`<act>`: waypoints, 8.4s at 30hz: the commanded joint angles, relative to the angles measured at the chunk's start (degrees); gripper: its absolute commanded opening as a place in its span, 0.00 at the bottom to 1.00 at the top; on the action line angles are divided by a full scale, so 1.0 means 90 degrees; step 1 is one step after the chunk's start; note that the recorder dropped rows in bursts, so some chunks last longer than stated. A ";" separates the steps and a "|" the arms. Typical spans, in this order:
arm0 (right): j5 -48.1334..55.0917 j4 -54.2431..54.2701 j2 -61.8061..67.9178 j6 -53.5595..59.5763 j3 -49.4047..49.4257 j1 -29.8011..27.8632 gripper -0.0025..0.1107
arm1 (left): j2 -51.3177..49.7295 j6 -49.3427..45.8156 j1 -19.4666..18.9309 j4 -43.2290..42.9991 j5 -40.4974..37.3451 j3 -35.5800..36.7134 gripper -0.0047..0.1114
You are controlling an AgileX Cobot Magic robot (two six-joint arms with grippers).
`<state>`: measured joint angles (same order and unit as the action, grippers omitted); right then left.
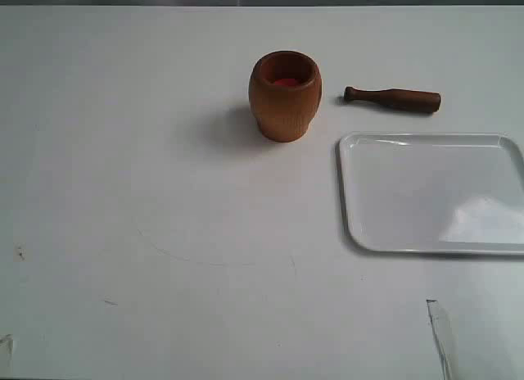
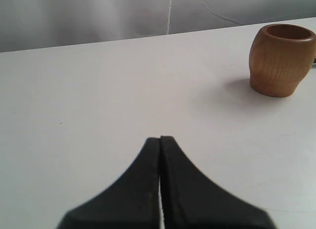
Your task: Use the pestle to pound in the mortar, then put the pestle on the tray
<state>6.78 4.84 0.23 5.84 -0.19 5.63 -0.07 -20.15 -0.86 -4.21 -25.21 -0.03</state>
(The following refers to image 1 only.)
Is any red object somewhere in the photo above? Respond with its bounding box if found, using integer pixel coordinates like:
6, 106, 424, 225
272, 78, 302, 88

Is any brown wooden handle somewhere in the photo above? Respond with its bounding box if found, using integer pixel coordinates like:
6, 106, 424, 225
343, 86, 441, 114

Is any white plastic tray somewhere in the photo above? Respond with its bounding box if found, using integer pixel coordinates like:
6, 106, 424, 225
338, 133, 523, 256

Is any wooden mortar cup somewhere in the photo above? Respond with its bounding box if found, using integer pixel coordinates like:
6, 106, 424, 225
248, 51, 323, 143

